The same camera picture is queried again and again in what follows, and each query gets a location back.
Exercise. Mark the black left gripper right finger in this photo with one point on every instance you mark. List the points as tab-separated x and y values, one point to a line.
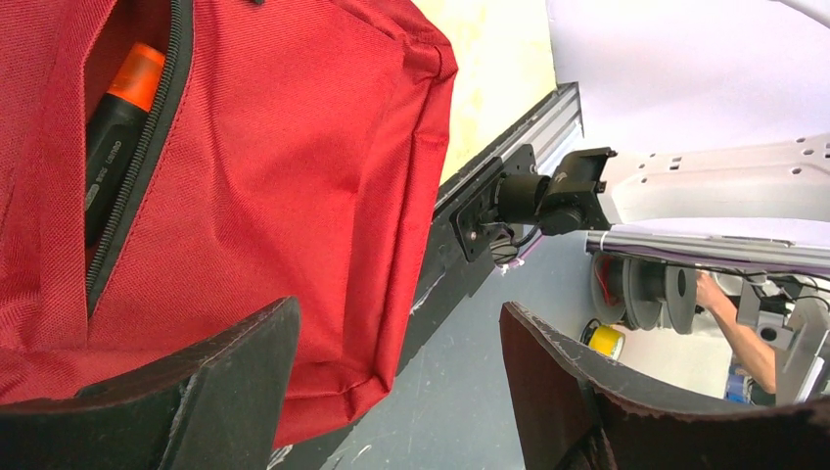
578	409

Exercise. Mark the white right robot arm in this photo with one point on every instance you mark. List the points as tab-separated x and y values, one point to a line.
595	189

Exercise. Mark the grey filament spools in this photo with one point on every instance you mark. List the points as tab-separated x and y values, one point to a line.
643	294

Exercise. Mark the person forearm in background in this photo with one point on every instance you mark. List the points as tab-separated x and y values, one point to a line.
757	356

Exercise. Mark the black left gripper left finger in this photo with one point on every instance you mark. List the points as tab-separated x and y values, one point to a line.
213	405

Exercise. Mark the red student backpack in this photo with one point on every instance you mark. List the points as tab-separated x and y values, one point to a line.
297	151

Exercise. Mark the black marker orange cap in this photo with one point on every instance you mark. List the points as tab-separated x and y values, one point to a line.
113	132

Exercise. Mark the yellow tape roll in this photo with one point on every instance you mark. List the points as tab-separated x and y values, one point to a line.
603	339

